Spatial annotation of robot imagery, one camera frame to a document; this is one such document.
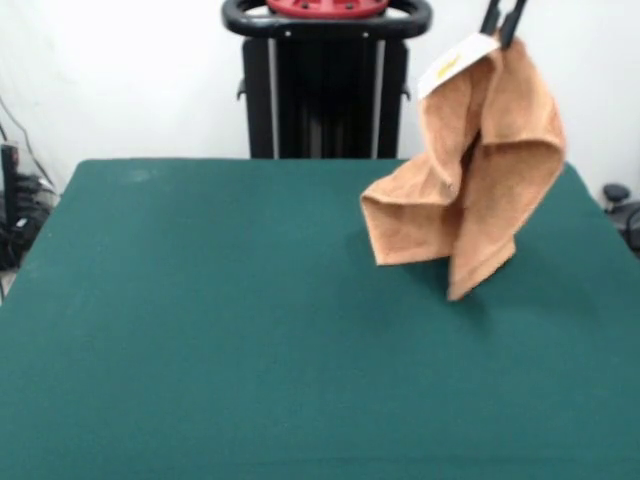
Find dark green table cloth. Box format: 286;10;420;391
0;158;640;480

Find black robot pedestal with handle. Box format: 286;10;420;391
222;0;431;160

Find tan terry towel white label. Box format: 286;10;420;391
359;32;569;303

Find thin grey wall cable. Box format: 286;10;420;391
0;94;54;186

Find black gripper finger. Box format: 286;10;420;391
478;0;503;36
499;0;529;51

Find black cable bundle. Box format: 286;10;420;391
0;172;61;271

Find black upright box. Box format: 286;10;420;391
0;143;22;221

